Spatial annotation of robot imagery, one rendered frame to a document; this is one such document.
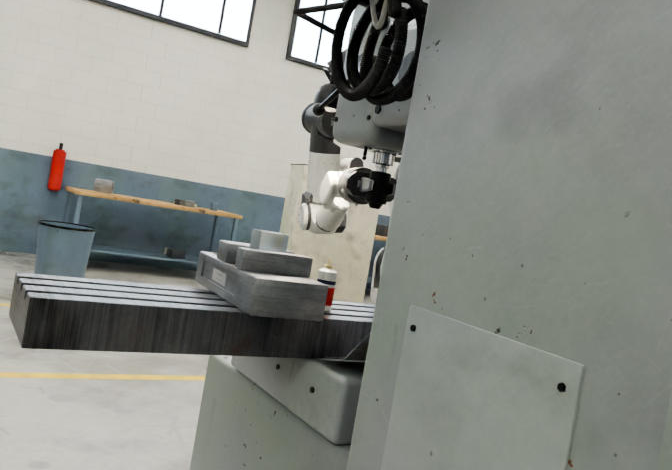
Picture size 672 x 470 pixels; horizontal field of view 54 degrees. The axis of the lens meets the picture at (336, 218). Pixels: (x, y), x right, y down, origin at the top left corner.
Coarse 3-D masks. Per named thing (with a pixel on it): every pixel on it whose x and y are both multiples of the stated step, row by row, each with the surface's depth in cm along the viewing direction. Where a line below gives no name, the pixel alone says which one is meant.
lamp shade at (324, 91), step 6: (324, 84) 160; (330, 84) 159; (318, 90) 160; (324, 90) 158; (330, 90) 158; (318, 96) 159; (324, 96) 158; (318, 102) 158; (336, 102) 158; (330, 108) 165; (336, 108) 158
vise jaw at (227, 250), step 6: (222, 240) 137; (222, 246) 136; (228, 246) 133; (234, 246) 134; (240, 246) 134; (246, 246) 135; (222, 252) 136; (228, 252) 133; (234, 252) 134; (288, 252) 140; (294, 252) 140; (222, 258) 135; (228, 258) 134; (234, 258) 134
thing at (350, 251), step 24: (288, 192) 790; (288, 216) 775; (360, 216) 776; (288, 240) 760; (312, 240) 757; (336, 240) 768; (360, 240) 778; (312, 264) 759; (336, 264) 770; (360, 264) 780; (336, 288) 772; (360, 288) 783
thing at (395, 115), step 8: (424, 0) 121; (408, 24) 125; (408, 32) 124; (416, 32) 122; (408, 40) 124; (416, 40) 122; (392, 48) 128; (408, 48) 124; (408, 56) 123; (408, 64) 122; (400, 72) 124; (392, 104) 125; (400, 104) 123; (408, 104) 121; (376, 112) 129; (384, 112) 127; (392, 112) 125; (400, 112) 123; (408, 112) 121; (376, 120) 130; (384, 120) 128; (392, 120) 125; (400, 120) 123; (392, 128) 130; (400, 128) 128
